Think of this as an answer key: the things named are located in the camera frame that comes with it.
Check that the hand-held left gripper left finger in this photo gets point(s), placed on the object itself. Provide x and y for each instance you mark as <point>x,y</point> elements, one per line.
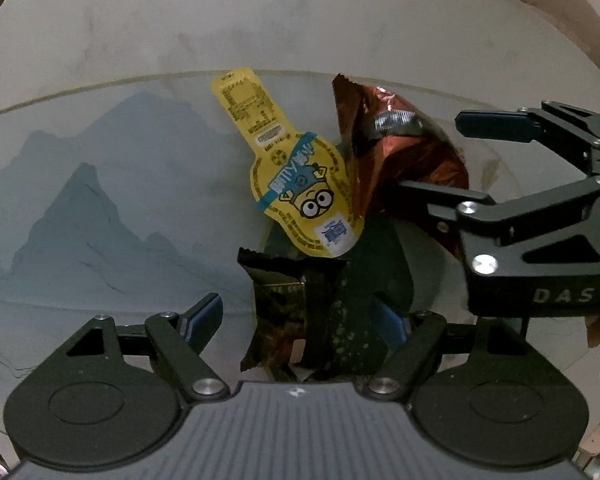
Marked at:
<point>202,317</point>

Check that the yellow cartoon snack packet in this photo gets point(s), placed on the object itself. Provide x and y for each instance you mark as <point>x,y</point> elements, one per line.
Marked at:
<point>300,180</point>

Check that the dark green snack packet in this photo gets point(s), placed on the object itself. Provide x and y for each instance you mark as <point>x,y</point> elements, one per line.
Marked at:
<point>375,260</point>

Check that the black snack packet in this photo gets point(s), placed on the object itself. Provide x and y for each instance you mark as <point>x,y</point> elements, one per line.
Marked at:
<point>280,310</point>

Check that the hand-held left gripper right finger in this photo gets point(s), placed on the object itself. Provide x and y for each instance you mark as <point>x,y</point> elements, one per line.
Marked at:
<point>392,322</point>

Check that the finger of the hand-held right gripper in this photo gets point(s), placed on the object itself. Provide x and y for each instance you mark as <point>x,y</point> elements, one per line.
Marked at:
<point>430,200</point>
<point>495,126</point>

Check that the red-brown foil snack bag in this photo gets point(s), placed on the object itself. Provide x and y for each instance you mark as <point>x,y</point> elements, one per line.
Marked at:
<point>405,160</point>

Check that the pink cloth covered chair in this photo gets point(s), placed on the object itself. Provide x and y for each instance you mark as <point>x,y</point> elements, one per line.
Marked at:
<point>580,20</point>

